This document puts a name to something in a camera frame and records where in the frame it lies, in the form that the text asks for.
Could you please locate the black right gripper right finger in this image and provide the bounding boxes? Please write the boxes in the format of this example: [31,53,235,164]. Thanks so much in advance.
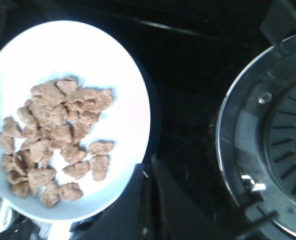
[151,154,228,240]

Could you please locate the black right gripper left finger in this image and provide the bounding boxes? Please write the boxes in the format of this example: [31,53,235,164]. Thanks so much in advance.
[72,163,152,240]

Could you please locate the brown meat pieces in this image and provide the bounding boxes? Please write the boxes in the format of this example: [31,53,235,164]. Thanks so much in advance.
[0,77,115,208]

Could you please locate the black glass cooktop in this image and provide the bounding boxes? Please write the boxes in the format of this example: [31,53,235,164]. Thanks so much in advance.
[0,0,271,240]

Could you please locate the light blue plate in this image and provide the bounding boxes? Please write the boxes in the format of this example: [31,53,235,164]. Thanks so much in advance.
[0,20,150,223]

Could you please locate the right gas burner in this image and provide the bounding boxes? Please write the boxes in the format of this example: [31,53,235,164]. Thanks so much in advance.
[215,35,296,240]

